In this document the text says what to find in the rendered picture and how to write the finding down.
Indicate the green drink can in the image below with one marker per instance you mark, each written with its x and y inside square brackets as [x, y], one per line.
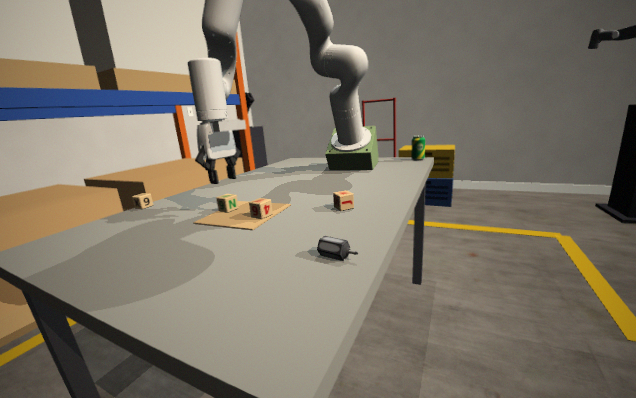
[418, 148]

